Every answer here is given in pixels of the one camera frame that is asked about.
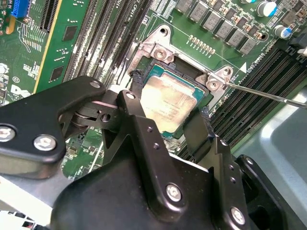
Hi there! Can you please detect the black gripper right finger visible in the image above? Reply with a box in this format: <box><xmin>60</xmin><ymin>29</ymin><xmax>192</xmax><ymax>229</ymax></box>
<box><xmin>183</xmin><ymin>107</ymin><xmax>290</xmax><ymax>230</ymax></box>

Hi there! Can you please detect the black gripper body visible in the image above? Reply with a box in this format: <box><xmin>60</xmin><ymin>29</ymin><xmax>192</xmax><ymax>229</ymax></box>
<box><xmin>50</xmin><ymin>149</ymin><xmax>225</xmax><ymax>230</ymax></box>

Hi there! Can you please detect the silver CPU with green rim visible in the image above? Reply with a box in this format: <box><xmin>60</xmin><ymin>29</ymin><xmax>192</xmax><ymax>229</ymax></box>
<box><xmin>140</xmin><ymin>64</ymin><xmax>210</xmax><ymax>140</ymax></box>

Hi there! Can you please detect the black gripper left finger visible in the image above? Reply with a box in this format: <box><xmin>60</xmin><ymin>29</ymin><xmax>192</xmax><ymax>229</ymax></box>
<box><xmin>0</xmin><ymin>69</ymin><xmax>189</xmax><ymax>217</ymax></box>

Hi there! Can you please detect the thin metal locking lever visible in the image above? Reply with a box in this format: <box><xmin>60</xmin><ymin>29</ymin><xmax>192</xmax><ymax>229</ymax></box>
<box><xmin>224</xmin><ymin>81</ymin><xmax>307</xmax><ymax>107</ymax></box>

